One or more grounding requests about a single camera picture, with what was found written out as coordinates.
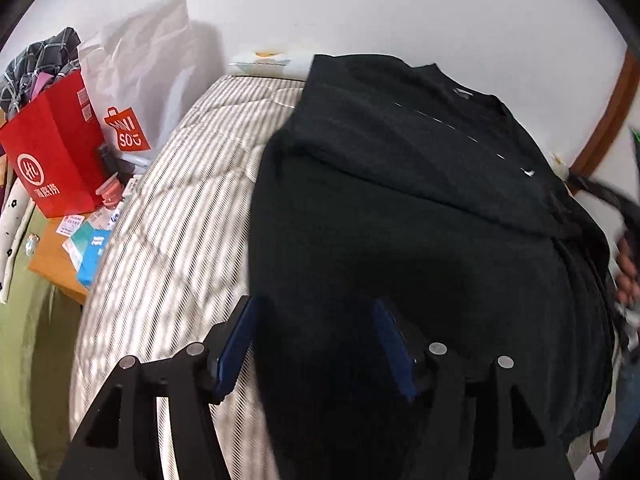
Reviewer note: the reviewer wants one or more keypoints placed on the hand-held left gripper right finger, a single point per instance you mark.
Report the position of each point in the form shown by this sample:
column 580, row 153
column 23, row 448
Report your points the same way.
column 395, row 355

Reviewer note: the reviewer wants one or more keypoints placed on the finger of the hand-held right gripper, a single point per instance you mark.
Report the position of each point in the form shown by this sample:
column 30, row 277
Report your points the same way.
column 600, row 191

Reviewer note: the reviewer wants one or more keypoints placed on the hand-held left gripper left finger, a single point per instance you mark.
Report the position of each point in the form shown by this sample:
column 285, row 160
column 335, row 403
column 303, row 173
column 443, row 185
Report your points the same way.
column 235, row 355

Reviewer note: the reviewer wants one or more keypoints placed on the black sweater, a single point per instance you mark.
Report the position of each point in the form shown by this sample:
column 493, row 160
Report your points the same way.
column 400, row 210

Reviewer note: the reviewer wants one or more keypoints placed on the person's right hand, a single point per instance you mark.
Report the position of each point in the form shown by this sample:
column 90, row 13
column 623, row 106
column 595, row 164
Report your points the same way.
column 627, row 270

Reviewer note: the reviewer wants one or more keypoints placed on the striped quilted mattress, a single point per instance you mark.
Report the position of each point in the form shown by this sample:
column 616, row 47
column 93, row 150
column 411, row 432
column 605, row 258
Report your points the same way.
column 175, row 210

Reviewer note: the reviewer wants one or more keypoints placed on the teal and white box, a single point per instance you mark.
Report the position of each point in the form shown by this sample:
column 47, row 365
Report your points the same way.
column 92, row 250

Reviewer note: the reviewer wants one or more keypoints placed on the blue jeans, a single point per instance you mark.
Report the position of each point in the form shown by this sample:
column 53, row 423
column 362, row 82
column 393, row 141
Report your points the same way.
column 622, row 410

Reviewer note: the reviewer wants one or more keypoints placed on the pink capped bottle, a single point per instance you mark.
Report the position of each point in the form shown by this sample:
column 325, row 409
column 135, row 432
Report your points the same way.
column 109, row 194

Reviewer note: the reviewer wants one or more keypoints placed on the green cloth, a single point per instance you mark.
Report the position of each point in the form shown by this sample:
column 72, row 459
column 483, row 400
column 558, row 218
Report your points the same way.
column 30, row 360

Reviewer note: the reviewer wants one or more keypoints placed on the wooden nightstand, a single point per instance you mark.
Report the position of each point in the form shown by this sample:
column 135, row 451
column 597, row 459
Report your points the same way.
column 50, row 260

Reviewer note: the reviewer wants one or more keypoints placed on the white floral cloth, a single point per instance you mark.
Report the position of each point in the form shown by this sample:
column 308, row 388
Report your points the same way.
column 12, row 225

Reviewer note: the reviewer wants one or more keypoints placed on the red paper bag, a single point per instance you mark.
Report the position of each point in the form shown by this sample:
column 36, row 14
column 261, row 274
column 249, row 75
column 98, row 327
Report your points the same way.
column 55, row 140

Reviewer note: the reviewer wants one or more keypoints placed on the white shopping bag red label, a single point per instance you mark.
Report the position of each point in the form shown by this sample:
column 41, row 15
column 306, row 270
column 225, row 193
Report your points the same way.
column 140, row 60

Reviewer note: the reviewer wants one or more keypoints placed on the grey plaid cloth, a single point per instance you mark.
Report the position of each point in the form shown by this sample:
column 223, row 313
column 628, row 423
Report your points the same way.
column 40, row 60

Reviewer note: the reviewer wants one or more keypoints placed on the brown wooden door frame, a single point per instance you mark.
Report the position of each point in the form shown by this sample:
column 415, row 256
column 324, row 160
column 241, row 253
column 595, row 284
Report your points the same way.
column 610, row 110

